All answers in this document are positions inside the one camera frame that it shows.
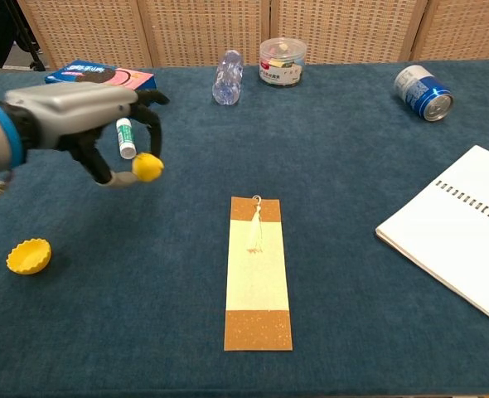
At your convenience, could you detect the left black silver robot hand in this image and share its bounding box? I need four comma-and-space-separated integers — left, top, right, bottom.
3, 81, 171, 190

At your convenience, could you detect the small yellow ball toy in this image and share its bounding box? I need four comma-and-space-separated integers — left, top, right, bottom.
131, 152, 165, 182

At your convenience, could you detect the blue Oreo cookie box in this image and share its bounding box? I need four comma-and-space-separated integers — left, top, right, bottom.
44, 60, 155, 90

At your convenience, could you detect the white green glue stick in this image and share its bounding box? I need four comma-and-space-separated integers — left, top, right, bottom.
115, 117, 138, 160

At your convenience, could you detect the black tripod stand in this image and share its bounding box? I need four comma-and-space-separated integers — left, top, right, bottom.
7, 0, 46, 71

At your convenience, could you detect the woven folding screen panel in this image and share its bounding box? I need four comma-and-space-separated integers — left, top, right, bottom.
269, 0, 428, 66
16, 0, 154, 70
138, 0, 273, 67
409, 0, 489, 63

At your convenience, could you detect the clear plastic water bottle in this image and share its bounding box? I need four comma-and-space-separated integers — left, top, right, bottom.
211, 49, 245, 107

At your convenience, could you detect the yellow scalloped bowl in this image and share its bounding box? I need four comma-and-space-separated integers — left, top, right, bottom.
6, 237, 52, 275

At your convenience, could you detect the clear jar of clips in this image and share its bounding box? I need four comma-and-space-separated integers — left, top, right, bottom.
259, 36, 307, 88

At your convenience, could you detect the white bookmark tassel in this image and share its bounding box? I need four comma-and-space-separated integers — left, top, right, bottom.
245, 194, 265, 254

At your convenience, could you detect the blue carpet table cover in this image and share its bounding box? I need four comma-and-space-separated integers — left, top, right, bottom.
0, 57, 489, 395

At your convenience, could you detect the brown cream paper bookmark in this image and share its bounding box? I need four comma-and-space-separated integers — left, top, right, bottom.
223, 197, 294, 352

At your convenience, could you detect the blue silver drink can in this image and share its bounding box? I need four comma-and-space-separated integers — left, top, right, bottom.
393, 65, 455, 123

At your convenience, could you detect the white spiral notebook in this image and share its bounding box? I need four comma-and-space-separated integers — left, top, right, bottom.
375, 144, 489, 332

